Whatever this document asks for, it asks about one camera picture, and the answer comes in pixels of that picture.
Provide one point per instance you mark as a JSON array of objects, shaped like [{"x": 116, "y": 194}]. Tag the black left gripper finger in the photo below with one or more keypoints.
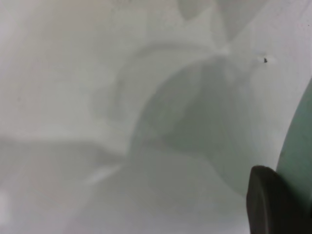
[{"x": 273, "y": 209}]

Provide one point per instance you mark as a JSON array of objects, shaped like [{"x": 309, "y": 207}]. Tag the green plate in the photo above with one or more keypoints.
[{"x": 299, "y": 134}]

